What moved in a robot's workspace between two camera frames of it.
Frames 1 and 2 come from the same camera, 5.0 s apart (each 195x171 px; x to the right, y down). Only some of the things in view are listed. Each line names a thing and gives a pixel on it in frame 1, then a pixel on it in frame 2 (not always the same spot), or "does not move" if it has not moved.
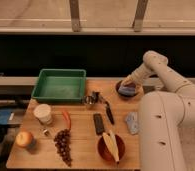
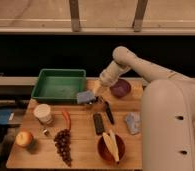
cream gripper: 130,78 to 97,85
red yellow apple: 23,138 does not move
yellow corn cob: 111,144 does not move
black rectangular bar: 99,123 does not move
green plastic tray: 60,85 does not move
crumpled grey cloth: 132,122 does not move
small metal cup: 89,100 to 89,105
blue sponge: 126,90 to 85,97
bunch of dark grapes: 62,140 does not move
